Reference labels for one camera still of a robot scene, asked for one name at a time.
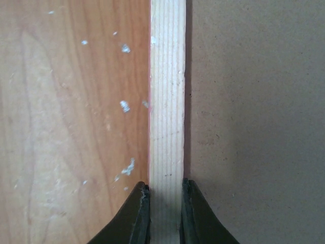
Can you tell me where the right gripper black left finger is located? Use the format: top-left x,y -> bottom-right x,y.
89,181 -> 150,244

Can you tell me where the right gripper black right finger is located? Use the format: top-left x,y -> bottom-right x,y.
180,178 -> 239,244

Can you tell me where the pink wooden picture frame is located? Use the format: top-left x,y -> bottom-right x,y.
148,1 -> 186,243

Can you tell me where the brown frame backing board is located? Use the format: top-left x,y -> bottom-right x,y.
188,1 -> 324,243

